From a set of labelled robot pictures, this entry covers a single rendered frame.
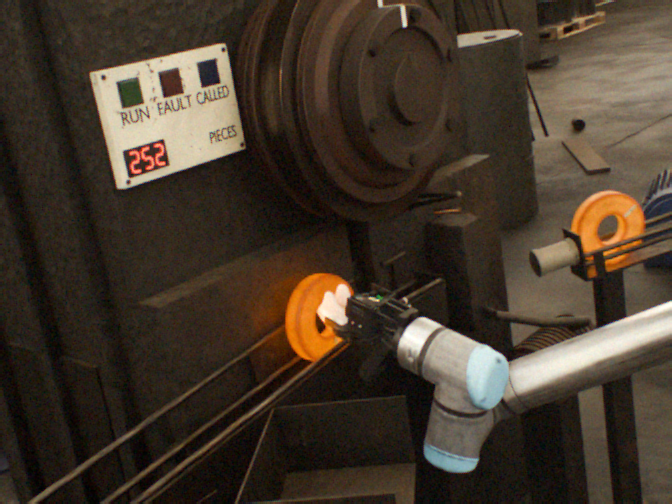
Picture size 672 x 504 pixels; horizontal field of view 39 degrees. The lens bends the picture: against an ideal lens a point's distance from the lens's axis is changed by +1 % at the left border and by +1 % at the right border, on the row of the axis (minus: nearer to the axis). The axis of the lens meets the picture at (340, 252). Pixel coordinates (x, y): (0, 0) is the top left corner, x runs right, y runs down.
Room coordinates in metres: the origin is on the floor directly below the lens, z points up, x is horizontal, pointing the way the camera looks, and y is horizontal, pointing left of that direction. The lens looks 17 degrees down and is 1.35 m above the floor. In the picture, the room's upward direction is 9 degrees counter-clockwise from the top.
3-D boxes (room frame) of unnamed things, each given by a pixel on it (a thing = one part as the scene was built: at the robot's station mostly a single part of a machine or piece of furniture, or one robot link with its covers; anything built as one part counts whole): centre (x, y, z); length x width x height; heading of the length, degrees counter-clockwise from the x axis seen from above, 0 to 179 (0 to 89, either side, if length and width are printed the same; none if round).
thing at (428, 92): (1.66, -0.16, 1.11); 0.28 x 0.06 x 0.28; 135
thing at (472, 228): (1.90, -0.24, 0.68); 0.11 x 0.08 x 0.24; 45
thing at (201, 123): (1.56, 0.23, 1.15); 0.26 x 0.02 x 0.18; 135
